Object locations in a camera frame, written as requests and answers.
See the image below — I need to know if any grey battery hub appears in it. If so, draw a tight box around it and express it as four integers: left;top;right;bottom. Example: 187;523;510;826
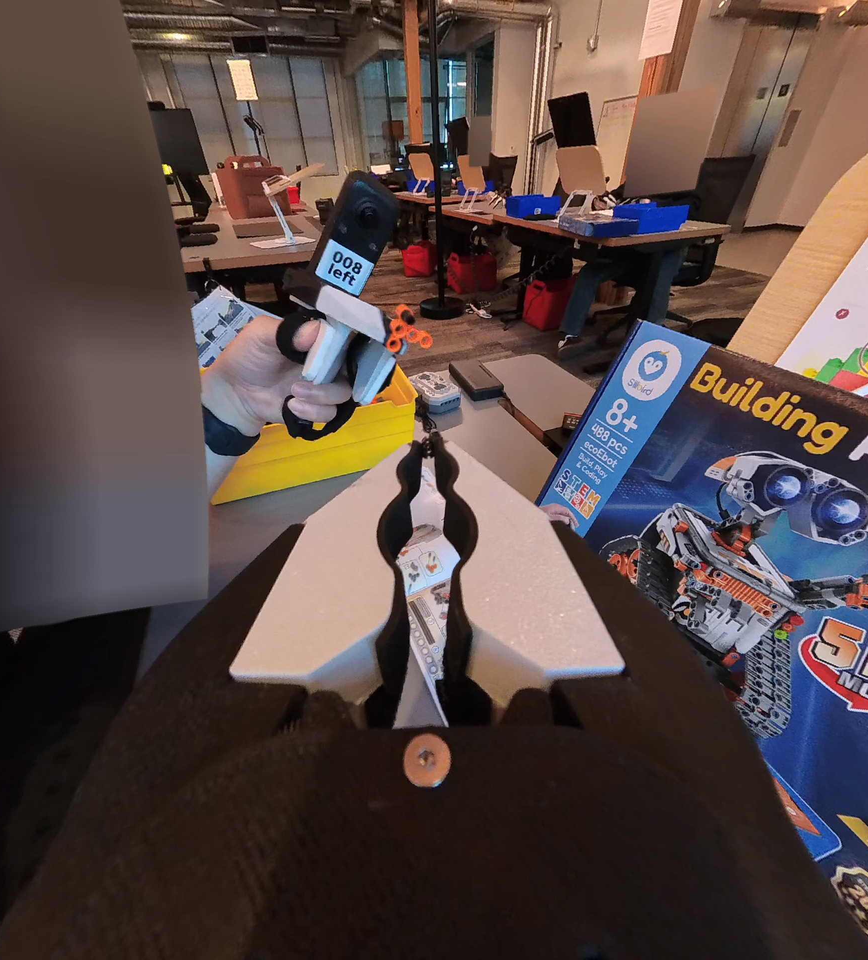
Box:
409;371;463;415

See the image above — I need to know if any black screen on stand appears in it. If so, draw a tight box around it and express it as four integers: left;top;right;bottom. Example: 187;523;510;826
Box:
149;108;211;219

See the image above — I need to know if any orange building part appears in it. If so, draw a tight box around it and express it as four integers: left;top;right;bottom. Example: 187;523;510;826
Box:
385;303;435;357

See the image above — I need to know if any assembly instruction booklet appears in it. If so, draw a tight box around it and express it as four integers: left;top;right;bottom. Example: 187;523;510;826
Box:
396;465;453;702

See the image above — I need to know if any black monitor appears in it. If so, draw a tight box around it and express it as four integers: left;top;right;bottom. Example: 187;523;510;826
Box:
546;92;598;150

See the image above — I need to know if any wall whiteboard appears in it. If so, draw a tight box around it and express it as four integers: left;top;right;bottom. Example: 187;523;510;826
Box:
597;95;639;162

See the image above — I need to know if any brown bag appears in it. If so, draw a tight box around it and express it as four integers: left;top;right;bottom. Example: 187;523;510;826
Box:
215;155;292;220

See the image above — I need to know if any grey background table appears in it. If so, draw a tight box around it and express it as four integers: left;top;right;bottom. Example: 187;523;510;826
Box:
175;201;330;301

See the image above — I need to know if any black power bank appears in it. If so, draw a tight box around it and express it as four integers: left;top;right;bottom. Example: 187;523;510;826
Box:
449;360;506;402

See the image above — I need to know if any yellow plastic bin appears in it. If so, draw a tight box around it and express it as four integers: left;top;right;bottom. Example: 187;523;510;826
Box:
201;363;418;505

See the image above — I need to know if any black desk mat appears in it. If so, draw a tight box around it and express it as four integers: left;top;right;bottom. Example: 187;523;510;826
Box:
233;216;307;240

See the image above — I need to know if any person's left hand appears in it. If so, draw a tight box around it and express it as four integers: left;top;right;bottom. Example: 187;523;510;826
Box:
201;315;356;430

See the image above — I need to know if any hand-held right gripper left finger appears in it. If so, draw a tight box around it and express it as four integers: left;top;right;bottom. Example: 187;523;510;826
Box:
230;441;426;727

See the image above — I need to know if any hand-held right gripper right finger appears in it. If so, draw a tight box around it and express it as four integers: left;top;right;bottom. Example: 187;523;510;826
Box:
434;437;626;725

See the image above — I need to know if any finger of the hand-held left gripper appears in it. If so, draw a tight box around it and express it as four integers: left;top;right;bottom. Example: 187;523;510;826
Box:
353;351;397;405
314;286;388;339

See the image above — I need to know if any white tablet stand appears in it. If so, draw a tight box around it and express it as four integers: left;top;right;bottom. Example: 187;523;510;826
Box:
250;163;326;250

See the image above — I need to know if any row of wood-edged desks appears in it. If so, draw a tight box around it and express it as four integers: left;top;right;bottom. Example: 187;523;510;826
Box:
392;191;731;331

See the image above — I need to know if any black pole stand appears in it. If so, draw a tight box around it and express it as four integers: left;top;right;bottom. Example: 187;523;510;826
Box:
420;0;465;321

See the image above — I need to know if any blue robot kit box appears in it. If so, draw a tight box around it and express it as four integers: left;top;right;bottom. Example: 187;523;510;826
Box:
537;320;868;960

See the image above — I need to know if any printed picture leaflet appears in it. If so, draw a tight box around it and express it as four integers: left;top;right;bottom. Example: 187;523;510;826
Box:
192;288;279;369

